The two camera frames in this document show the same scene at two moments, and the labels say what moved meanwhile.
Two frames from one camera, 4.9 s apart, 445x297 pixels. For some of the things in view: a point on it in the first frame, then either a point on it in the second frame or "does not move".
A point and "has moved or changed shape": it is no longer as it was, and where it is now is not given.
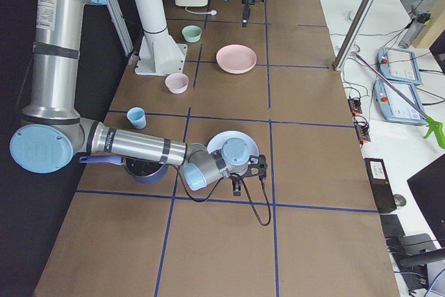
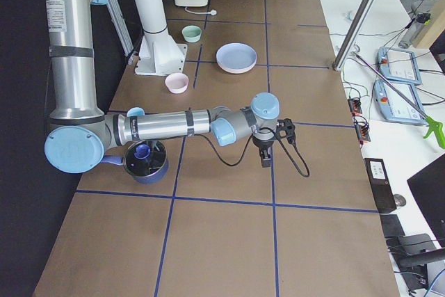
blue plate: [217, 142] has moved or changed shape
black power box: [380, 185] does not move
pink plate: [236, 58] does not move
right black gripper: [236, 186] -> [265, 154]
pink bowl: [177, 83] does not move
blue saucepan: [140, 171] does not move
